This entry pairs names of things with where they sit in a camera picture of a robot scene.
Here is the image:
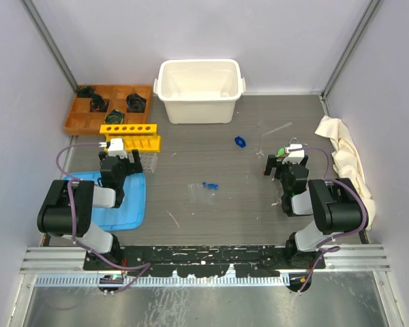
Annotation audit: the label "clear test tube blue cap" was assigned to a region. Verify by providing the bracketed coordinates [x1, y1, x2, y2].
[202, 182, 219, 203]

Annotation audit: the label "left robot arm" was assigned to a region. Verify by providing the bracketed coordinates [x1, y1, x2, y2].
[37, 150, 143, 271]

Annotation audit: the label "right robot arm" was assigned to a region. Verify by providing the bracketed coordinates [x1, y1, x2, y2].
[263, 155, 368, 268]

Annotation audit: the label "clear plastic tube rack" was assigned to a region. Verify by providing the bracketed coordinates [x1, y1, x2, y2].
[139, 152, 157, 173]

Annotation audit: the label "green rainbow spoon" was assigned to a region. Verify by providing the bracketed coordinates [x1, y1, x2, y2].
[276, 147, 286, 157]

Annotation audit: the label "metal crucible tongs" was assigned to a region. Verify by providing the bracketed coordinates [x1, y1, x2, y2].
[288, 138, 308, 150]

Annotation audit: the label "yellow test tube rack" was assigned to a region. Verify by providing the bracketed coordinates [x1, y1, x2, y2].
[99, 124, 161, 153]

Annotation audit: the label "blue hexagonal cap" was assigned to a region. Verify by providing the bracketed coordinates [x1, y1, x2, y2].
[234, 136, 247, 148]

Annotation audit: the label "rolled tie yellow floral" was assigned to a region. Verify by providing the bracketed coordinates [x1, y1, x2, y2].
[104, 109, 125, 125]

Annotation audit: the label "cream cloth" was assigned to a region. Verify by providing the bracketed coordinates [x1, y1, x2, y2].
[315, 115, 376, 230]

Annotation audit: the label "blue plastic tray lid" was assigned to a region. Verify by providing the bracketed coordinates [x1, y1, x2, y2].
[61, 170, 147, 233]

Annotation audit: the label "wooden compartment tray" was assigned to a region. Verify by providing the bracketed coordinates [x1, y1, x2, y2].
[63, 84, 153, 136]

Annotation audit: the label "rolled tie orange pattern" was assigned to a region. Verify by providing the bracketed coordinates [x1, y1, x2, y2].
[89, 93, 108, 112]

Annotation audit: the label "rolled tie brown blue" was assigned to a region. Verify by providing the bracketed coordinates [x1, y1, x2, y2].
[126, 93, 147, 113]

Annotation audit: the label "rolled tie dark green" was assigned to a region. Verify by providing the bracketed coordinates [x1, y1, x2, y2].
[76, 86, 95, 98]

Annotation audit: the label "white plastic bin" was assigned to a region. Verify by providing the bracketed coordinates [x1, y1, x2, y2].
[153, 59, 246, 124]

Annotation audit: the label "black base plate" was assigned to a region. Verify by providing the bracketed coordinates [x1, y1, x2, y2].
[83, 245, 327, 279]

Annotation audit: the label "aluminium rail frame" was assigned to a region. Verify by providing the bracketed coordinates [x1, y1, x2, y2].
[20, 244, 390, 292]

